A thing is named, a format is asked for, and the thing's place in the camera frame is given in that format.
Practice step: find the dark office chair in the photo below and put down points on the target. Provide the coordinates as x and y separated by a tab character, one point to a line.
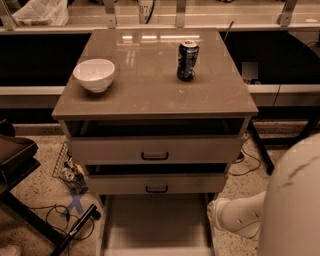
16	163

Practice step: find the white ceramic bowl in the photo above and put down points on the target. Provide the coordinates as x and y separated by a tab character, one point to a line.
95	75

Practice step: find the wire mesh basket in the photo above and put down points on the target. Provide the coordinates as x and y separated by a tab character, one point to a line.
68	172

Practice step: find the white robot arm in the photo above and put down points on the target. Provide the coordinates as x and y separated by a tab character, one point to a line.
284	219

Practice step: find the black table leg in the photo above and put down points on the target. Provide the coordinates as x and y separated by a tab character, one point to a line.
263	152

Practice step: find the dark blue soda can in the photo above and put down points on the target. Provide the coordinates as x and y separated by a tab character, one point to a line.
187	56

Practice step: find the white plastic bag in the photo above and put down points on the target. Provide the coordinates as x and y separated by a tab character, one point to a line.
42	12

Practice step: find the grey drawer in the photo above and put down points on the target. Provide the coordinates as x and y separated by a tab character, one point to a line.
155	225
154	150
155	184

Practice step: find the grey drawer cabinet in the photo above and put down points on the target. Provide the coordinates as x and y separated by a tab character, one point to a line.
147	98

